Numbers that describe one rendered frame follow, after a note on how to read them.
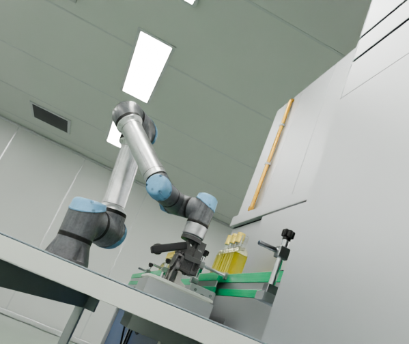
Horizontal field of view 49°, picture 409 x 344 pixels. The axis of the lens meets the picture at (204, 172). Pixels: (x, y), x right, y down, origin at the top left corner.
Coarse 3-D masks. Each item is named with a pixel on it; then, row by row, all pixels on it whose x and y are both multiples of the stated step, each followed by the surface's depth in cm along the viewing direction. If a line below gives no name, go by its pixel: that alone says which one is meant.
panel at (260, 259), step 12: (300, 204) 171; (264, 216) 202; (276, 216) 189; (288, 216) 177; (300, 216) 166; (264, 228) 195; (276, 228) 183; (288, 228) 172; (264, 240) 188; (276, 240) 177; (252, 252) 196; (264, 252) 183; (252, 264) 189; (264, 264) 177
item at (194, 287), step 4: (192, 284) 156; (188, 288) 157; (192, 288) 155; (196, 288) 155; (200, 288) 156; (204, 288) 156; (196, 292) 155; (200, 292) 156; (204, 292) 156; (208, 292) 157; (212, 292) 157; (208, 296) 156; (212, 296) 157; (212, 300) 156
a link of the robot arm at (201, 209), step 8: (200, 192) 151; (192, 200) 150; (200, 200) 148; (208, 200) 148; (216, 200) 151; (192, 208) 148; (200, 208) 147; (208, 208) 147; (192, 216) 147; (200, 216) 146; (208, 216) 147; (200, 224) 145; (208, 224) 148
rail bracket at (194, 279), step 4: (204, 252) 159; (208, 252) 160; (204, 256) 159; (200, 264) 158; (204, 264) 158; (200, 268) 158; (208, 268) 159; (212, 268) 160; (216, 272) 160; (220, 272) 160; (192, 276) 157; (196, 276) 157; (224, 276) 160; (192, 280) 156; (196, 280) 156; (196, 284) 156
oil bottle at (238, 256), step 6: (240, 246) 173; (234, 252) 170; (240, 252) 171; (246, 252) 172; (234, 258) 169; (240, 258) 170; (246, 258) 171; (228, 264) 170; (234, 264) 169; (240, 264) 169; (228, 270) 168; (234, 270) 168; (240, 270) 169
